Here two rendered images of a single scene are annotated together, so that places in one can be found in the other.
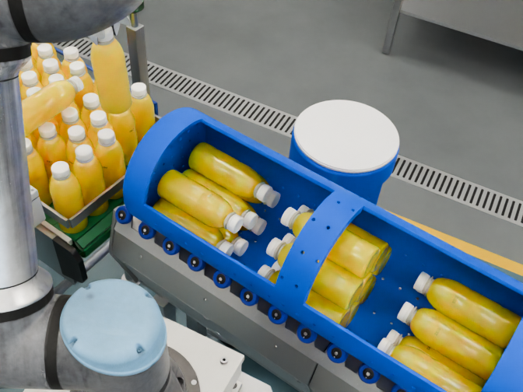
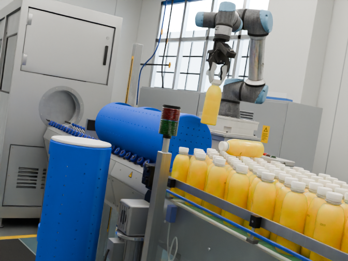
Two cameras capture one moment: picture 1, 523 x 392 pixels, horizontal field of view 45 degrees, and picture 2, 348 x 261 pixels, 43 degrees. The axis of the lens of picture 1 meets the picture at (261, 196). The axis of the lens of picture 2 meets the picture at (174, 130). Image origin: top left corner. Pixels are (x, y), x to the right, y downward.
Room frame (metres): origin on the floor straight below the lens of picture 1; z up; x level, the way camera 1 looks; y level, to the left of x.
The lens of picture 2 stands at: (2.85, 1.12, 1.25)
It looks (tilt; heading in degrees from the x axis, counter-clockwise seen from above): 3 degrees down; 208
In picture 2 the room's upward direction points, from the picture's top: 9 degrees clockwise
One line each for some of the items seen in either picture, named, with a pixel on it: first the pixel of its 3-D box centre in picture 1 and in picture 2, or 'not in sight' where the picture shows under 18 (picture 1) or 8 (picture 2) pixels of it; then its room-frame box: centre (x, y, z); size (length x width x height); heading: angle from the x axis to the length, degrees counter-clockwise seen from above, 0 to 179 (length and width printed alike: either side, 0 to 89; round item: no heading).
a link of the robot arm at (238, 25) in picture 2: not in sight; (229, 22); (0.94, 0.31, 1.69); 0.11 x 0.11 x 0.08; 2
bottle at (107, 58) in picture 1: (110, 71); (212, 103); (1.07, 0.34, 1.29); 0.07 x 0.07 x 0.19
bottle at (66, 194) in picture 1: (68, 198); not in sight; (0.96, 0.46, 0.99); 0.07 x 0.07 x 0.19
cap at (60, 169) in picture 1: (60, 169); not in sight; (0.96, 0.46, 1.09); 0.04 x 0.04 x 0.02
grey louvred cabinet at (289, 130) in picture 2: not in sight; (206, 163); (-1.37, -0.67, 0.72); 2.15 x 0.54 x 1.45; 67
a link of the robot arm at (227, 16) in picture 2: not in sight; (226, 15); (1.04, 0.33, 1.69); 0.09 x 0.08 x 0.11; 3
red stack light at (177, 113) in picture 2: not in sight; (170, 114); (1.55, 0.41, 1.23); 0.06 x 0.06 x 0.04
